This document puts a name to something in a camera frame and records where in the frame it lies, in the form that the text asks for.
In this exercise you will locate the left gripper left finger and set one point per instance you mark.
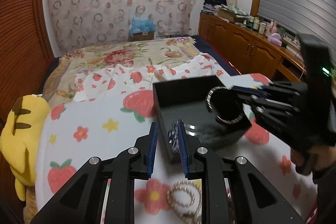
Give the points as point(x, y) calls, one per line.
point(103, 189)

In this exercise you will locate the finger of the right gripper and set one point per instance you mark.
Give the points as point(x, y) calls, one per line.
point(252, 100)
point(242, 91)

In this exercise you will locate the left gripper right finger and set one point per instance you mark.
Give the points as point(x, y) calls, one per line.
point(232, 188)

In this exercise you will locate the dark beaded bangle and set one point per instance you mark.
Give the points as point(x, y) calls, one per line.
point(225, 104)

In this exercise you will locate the wooden sideboard cabinet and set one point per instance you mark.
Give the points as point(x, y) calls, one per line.
point(249, 52)

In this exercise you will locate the pink tissue box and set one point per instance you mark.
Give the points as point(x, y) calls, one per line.
point(275, 39)

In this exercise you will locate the black square storage box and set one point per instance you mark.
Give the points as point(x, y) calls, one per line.
point(185, 100)

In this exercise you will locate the yellow plush toy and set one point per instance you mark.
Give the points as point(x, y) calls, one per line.
point(20, 139)

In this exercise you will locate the pile of folded clothes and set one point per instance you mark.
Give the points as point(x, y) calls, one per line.
point(220, 9)

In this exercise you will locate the floral beige bed blanket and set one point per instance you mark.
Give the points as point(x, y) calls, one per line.
point(61, 85)

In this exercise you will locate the cardboard box with blue bag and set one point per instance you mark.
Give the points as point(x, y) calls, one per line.
point(142, 30)

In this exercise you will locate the brown slatted wardrobe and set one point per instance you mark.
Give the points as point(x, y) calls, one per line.
point(25, 50)

